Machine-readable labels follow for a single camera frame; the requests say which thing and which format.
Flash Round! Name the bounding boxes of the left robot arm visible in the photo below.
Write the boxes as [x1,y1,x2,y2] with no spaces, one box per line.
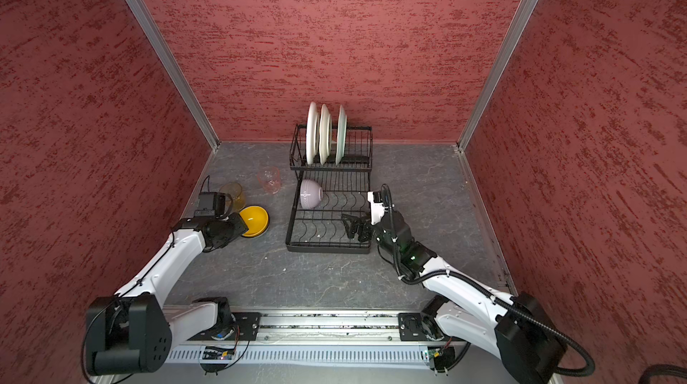
[81,213,248,380]

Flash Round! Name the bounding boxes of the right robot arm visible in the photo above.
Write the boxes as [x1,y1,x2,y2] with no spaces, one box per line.
[342,212,567,383]

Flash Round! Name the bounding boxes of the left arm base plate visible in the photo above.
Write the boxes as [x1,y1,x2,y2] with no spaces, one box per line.
[190,312,263,343]

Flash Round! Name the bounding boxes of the pink glass cup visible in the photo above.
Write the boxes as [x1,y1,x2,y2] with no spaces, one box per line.
[257,167,282,195]

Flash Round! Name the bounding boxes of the white plate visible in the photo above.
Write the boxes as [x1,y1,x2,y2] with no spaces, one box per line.
[318,104,332,165]
[306,102,320,165]

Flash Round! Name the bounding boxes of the yellow bowl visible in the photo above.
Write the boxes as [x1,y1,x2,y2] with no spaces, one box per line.
[240,205,270,238]

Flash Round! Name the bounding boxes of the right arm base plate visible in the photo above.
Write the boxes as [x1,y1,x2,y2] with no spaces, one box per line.
[397,312,445,342]

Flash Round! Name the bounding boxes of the white slotted cable duct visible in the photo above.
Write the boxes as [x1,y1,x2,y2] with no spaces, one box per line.
[166,345,430,369]

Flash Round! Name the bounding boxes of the pale green plate right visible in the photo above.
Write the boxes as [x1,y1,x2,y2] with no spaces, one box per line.
[336,106,347,165]

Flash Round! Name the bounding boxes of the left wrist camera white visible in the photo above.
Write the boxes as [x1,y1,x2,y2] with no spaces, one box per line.
[193,192,226,219]

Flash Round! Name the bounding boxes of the amber glass cup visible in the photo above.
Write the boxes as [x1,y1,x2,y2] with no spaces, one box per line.
[219,182,246,214]

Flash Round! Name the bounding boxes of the left corner aluminium profile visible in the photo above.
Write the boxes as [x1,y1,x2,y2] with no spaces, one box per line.
[125,0,221,152]

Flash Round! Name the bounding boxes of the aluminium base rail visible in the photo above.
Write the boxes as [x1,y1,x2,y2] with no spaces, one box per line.
[109,308,549,346]

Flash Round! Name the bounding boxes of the black wire dish rack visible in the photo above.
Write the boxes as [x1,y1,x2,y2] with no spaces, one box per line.
[286,125,373,254]

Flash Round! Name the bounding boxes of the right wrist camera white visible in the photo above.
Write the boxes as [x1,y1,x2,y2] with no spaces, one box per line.
[367,191,386,225]

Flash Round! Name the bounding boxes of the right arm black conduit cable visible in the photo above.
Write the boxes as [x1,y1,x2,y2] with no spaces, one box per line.
[379,184,597,378]

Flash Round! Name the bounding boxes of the right corner aluminium profile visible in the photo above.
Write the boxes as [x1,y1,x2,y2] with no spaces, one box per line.
[457,0,539,153]

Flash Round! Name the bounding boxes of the corner aluminium profile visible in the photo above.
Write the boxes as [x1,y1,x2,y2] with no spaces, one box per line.
[125,0,221,152]
[457,0,539,153]

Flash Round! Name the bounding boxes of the lavender ceramic bowl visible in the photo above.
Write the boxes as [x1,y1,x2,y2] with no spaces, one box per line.
[300,179,324,210]

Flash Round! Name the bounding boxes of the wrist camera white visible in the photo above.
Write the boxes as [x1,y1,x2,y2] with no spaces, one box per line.
[193,192,226,219]
[367,191,386,225]

